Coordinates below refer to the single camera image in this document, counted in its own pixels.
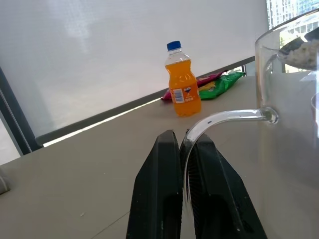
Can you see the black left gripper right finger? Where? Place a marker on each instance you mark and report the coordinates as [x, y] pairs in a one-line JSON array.
[[219, 189]]

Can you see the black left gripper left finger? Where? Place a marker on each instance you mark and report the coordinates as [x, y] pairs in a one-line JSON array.
[[154, 179]]

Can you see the clear glass mug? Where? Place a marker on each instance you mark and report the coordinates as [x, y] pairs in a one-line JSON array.
[[284, 104]]

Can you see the dark metal spoon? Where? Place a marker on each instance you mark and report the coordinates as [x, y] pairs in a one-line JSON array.
[[299, 41]]

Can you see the clear glass bowl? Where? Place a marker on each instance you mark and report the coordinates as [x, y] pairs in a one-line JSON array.
[[315, 109]]

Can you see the oatmeal flakes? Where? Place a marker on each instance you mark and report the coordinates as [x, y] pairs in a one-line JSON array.
[[302, 54]]

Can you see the orange soda bottle blue cap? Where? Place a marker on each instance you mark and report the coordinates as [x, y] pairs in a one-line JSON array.
[[183, 83]]

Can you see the green snack bag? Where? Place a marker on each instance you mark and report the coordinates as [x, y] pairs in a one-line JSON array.
[[219, 85]]

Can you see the pink snack bag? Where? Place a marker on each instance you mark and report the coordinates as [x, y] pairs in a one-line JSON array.
[[199, 82]]

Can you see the white roller window blind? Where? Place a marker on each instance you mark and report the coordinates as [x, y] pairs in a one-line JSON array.
[[112, 57]]

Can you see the grey object at table edge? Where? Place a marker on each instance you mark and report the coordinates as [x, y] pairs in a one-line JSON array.
[[3, 183]]

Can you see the dark window frame post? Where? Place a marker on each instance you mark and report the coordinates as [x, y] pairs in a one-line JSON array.
[[13, 112]]

